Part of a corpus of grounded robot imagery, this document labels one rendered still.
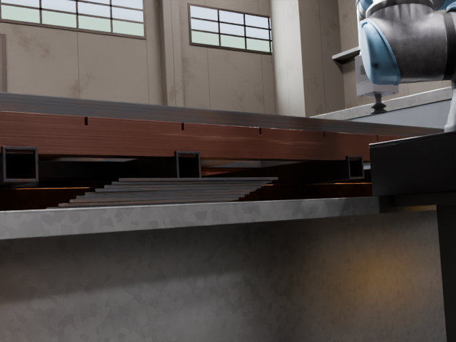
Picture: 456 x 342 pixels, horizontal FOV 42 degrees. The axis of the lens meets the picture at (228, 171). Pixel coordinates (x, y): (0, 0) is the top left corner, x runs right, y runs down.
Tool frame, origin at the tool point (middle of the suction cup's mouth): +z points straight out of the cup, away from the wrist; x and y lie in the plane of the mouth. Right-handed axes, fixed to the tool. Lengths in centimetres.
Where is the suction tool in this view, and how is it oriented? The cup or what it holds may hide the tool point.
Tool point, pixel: (378, 112)
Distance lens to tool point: 158.6
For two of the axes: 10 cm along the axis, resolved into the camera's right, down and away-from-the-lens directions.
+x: 4.8, -0.9, -8.7
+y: -8.8, 0.1, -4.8
